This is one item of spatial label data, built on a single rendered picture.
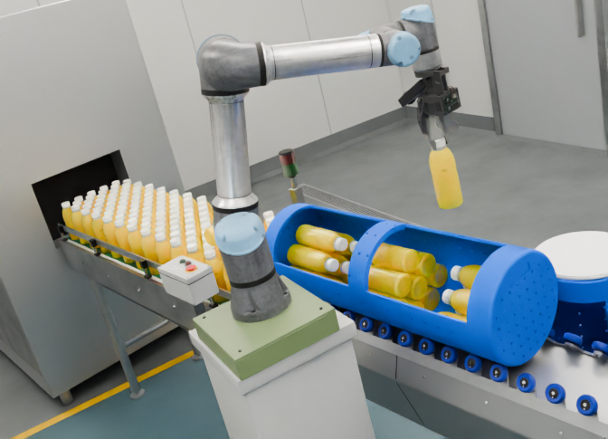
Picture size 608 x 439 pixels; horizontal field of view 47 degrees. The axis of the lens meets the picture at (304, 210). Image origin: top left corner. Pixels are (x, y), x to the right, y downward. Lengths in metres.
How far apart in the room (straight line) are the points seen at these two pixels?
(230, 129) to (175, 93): 4.75
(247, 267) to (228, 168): 0.25
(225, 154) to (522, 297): 0.78
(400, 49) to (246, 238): 0.55
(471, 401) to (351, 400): 0.30
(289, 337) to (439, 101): 0.68
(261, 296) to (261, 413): 0.27
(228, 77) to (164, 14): 4.86
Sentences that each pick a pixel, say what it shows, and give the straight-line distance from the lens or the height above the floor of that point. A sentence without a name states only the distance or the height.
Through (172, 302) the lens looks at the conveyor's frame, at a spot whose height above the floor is 0.83.
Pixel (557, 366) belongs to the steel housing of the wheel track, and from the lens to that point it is 1.86.
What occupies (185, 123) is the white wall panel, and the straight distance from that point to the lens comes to 6.50.
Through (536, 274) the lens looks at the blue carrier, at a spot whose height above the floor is 1.16.
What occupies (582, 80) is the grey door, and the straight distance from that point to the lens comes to 5.81.
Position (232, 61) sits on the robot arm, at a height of 1.81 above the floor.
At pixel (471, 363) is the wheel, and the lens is 1.83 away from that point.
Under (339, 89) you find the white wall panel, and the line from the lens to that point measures 7.18.
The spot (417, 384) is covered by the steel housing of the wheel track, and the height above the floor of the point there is 0.85.
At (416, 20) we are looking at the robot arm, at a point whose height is 1.77.
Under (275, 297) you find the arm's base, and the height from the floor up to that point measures 1.25.
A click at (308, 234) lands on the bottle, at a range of 2.21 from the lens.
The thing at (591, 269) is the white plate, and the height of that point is 1.04.
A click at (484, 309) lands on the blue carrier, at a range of 1.67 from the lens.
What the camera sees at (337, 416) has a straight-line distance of 1.82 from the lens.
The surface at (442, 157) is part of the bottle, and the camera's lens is 1.89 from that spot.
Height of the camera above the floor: 2.01
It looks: 21 degrees down
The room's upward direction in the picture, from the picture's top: 14 degrees counter-clockwise
